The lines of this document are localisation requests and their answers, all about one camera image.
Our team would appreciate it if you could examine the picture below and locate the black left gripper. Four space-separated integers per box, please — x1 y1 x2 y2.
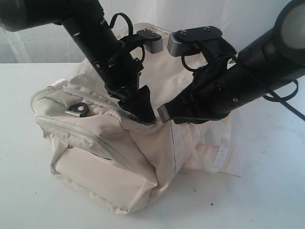
105 57 156 124

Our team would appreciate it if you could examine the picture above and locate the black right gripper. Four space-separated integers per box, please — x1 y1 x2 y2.
157 62 238 124

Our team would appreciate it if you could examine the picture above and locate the cream fabric duffel bag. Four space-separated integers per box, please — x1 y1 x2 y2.
30 22 242 207

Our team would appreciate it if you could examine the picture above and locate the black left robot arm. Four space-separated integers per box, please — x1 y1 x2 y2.
0 0 162 124

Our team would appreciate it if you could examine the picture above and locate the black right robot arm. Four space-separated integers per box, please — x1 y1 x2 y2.
157 0 305 124

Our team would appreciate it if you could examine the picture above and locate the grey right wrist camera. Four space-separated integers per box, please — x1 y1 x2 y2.
167 26 223 57

